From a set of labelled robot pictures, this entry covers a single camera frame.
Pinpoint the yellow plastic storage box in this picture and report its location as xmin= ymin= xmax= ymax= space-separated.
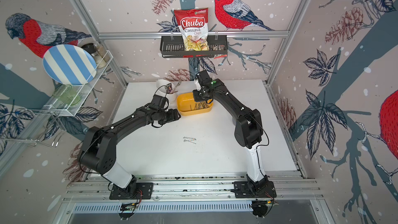
xmin=177 ymin=92 xmax=213 ymax=116

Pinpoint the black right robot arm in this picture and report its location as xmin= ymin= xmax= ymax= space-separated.
xmin=193 ymin=70 xmax=268 ymax=196

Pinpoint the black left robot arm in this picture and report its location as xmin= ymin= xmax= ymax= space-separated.
xmin=78 ymin=94 xmax=181 ymax=194

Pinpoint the white utensil holder cup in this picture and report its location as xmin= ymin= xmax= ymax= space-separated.
xmin=155 ymin=79 xmax=181 ymax=103

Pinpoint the red cassava chips bag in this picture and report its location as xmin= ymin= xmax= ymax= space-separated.
xmin=174 ymin=8 xmax=209 ymax=51

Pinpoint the light spice jar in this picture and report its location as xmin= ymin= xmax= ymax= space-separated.
xmin=95 ymin=44 xmax=110 ymax=63

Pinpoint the dark lid spice jar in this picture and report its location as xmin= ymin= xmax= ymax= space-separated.
xmin=81 ymin=43 xmax=98 ymax=63

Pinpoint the green glass cup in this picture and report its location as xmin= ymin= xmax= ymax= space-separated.
xmin=53 ymin=85 xmax=81 ymax=106

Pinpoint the blue white striped plate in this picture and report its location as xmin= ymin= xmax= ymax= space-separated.
xmin=43 ymin=45 xmax=97 ymax=86

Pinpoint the black wire wall basket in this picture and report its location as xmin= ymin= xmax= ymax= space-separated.
xmin=160 ymin=35 xmax=228 ymax=58

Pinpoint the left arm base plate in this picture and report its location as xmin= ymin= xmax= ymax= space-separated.
xmin=109 ymin=177 xmax=154 ymax=200

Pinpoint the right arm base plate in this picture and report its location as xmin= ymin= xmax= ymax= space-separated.
xmin=231 ymin=175 xmax=277 ymax=199

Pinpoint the clear wire wall shelf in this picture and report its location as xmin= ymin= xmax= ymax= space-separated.
xmin=33 ymin=45 xmax=114 ymax=117

